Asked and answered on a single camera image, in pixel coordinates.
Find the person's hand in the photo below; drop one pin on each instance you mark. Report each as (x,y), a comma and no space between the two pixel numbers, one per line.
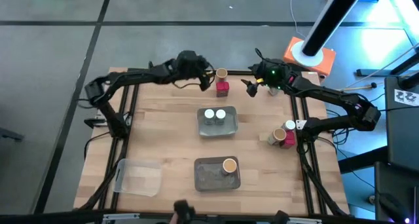
(172,220)

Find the tan-lid spice jar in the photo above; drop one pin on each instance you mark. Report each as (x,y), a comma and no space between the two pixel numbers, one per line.
(280,134)
(229,165)
(221,74)

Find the red-lid spice jar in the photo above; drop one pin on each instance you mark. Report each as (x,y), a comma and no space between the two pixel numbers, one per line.
(289,139)
(222,86)

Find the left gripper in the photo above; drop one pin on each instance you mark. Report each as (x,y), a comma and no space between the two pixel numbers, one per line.
(191,65)

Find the light grey plastic bin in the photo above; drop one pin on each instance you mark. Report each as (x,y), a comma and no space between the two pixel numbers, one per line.
(216,130)

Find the silver mounting bracket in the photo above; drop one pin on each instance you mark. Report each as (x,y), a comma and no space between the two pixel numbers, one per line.
(121,216)
(304,221)

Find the grey floor bracket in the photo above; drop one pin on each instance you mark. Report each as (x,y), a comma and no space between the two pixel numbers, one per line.
(10,134)

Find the black stand foot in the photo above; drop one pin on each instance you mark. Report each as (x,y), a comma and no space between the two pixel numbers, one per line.
(373,72)

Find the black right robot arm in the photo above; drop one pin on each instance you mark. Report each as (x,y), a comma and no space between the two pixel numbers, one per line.
(327,94)

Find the black computer mouse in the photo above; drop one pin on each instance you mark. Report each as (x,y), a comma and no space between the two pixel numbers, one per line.
(391,206)

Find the black cabinet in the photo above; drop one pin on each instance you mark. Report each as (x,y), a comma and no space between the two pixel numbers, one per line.
(402,135)

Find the black floor beam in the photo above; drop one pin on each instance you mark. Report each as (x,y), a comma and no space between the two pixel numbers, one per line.
(360,160)

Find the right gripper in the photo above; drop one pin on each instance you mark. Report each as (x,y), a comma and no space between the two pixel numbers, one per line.
(273,75)

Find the white round disc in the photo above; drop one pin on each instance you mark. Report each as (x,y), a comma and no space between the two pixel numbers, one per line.
(309,62)

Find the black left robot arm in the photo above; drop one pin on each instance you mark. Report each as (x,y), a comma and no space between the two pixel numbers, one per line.
(137,76)

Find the black box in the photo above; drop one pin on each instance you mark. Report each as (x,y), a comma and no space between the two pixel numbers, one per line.
(393,178)

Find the orange box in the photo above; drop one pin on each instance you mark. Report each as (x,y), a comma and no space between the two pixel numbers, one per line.
(328,58)

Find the dark grey translucent bin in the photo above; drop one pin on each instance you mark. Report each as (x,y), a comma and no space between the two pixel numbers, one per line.
(207,178)

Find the clear plastic bin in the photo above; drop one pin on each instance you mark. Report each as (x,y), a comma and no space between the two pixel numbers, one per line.
(137,178)

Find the white plate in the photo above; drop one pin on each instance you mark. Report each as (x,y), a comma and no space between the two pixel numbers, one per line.
(301,123)

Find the white printed sticker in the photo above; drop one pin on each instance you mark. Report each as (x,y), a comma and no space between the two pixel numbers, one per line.
(406,97)

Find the black rig crossbar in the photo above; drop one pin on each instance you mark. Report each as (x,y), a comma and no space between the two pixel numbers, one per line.
(65,218)

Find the black aluminium table frame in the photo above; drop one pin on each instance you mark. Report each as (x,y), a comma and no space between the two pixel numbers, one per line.
(239,72)

